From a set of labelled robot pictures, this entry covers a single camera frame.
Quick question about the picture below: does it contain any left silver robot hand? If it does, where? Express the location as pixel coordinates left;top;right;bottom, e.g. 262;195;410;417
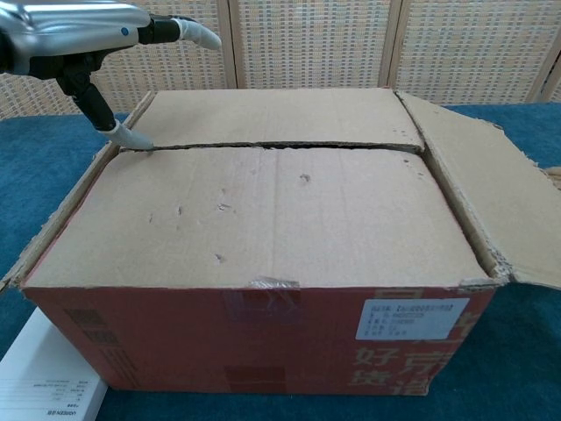
0;0;223;151

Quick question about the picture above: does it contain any red cardboard box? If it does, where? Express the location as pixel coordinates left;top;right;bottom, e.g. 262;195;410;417
0;86;561;398

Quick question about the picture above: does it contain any woven folding screen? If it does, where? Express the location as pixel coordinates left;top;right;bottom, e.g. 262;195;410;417
0;0;561;120

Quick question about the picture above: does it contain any white flat carton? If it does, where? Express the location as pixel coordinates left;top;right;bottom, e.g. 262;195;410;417
0;306;109;421

